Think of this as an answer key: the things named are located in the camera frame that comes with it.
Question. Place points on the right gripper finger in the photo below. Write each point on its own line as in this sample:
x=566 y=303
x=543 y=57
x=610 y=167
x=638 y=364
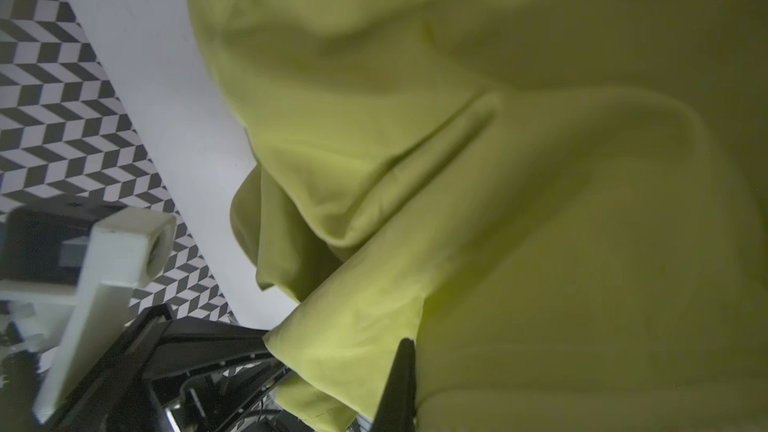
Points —
x=397 y=411

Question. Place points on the lime green zip jacket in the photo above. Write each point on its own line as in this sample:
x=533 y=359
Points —
x=562 y=202

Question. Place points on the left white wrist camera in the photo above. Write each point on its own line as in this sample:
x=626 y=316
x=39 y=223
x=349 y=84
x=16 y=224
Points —
x=68 y=277

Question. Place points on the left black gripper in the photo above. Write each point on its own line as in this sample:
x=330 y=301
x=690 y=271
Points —
x=166 y=374

